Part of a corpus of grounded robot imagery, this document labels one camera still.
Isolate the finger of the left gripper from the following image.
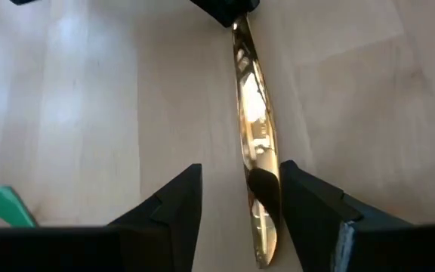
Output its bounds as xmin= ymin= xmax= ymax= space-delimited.
xmin=236 ymin=0 xmax=261 ymax=22
xmin=189 ymin=0 xmax=237 ymax=28

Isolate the gold fork green handle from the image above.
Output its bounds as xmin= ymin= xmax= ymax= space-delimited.
xmin=0 ymin=184 xmax=39 ymax=229

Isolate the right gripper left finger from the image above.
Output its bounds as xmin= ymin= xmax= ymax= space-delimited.
xmin=107 ymin=163 xmax=204 ymax=272

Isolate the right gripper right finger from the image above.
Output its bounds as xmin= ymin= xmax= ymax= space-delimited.
xmin=279 ymin=159 xmax=363 ymax=272

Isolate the gold knife green handle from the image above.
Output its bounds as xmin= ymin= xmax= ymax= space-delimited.
xmin=230 ymin=14 xmax=282 ymax=270

